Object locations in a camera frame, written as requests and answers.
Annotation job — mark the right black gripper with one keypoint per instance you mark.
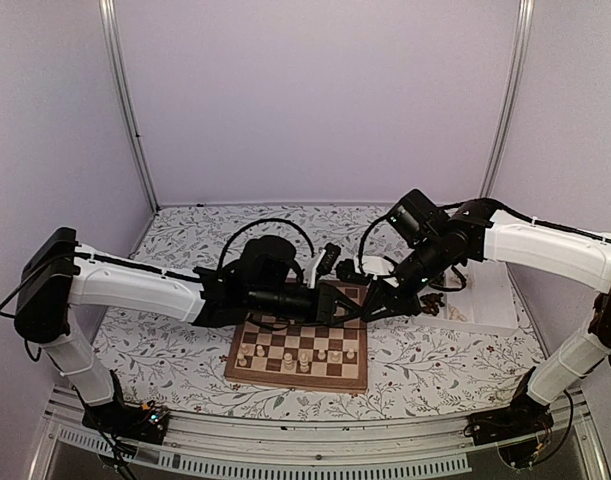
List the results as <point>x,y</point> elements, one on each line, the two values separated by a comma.
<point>397,303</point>

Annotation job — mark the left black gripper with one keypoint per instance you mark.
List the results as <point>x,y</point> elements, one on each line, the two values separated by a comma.
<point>326,298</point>

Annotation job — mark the light king piece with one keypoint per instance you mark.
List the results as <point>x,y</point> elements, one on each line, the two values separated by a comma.
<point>303,363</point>

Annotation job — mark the light queen piece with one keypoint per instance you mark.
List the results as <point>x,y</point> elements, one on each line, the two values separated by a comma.
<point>288,361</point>

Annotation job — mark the wooden chess board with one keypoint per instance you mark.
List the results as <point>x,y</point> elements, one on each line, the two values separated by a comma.
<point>286,336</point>

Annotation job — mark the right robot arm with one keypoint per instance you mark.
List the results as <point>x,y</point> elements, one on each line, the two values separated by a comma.
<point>485,229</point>

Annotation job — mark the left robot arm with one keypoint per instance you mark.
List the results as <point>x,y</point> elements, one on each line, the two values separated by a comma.
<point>265,279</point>

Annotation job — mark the pile of dark chess pieces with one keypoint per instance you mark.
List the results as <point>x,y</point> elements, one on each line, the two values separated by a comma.
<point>432,303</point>

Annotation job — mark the pile of light chess pieces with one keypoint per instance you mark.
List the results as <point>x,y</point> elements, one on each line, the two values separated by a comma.
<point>459,303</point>

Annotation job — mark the floral patterned table mat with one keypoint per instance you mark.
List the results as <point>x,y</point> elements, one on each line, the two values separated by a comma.
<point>412,369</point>

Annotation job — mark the white plastic tray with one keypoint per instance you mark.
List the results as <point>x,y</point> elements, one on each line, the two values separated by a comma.
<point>492,301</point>

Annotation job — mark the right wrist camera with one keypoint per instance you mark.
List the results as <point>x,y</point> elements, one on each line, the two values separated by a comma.
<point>367,271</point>

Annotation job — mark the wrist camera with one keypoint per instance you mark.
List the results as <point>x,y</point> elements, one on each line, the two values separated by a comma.
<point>367,271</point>
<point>321,264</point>

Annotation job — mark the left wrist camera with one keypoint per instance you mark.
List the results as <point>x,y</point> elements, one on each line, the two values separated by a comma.
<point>321,264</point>

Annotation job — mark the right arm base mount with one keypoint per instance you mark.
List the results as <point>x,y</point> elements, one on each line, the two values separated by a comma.
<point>527,423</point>

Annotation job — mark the front aluminium rail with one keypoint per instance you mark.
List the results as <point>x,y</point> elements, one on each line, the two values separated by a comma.
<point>217,447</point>

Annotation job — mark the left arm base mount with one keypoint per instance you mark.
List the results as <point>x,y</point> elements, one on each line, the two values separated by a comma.
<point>146,423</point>

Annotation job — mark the right aluminium frame post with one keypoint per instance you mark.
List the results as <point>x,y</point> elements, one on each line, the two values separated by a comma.
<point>516,67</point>

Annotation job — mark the aluminium frame post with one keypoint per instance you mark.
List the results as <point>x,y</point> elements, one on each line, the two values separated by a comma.
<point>111,33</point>
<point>516,67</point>

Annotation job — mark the left aluminium frame post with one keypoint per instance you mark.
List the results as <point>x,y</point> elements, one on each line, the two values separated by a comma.
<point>111,33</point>

